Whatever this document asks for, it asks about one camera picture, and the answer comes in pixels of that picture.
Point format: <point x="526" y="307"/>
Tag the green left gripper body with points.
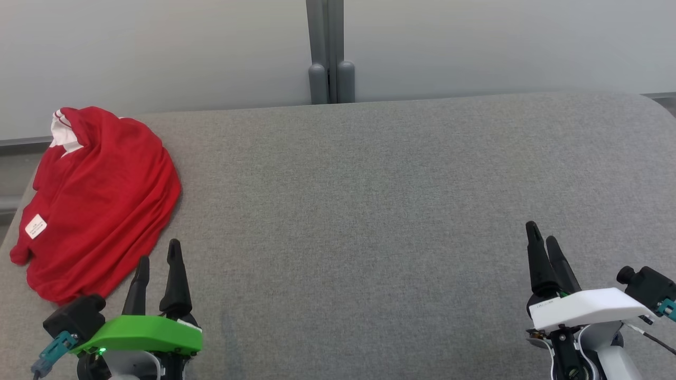
<point x="142" y="335"/>

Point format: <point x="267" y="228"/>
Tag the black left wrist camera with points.
<point x="76" y="316"/>

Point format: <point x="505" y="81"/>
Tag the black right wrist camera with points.
<point x="652" y="287"/>

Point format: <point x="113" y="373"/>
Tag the dark grey partition base rail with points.
<point x="663" y="96"/>
<point x="21" y="144"/>

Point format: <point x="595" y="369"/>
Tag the grey double partition post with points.
<point x="318" y="53"/>

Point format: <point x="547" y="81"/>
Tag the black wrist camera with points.
<point x="76" y="316"/>
<point x="652" y="287"/>

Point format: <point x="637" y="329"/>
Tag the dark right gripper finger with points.
<point x="538" y="264"/>
<point x="564" y="274"/>

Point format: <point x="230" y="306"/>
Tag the red basketball jersey white trim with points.
<point x="105" y="200"/>

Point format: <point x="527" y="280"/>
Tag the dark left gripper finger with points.
<point x="176" y="285"/>
<point x="138" y="290"/>

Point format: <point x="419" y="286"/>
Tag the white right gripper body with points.
<point x="586" y="309"/>

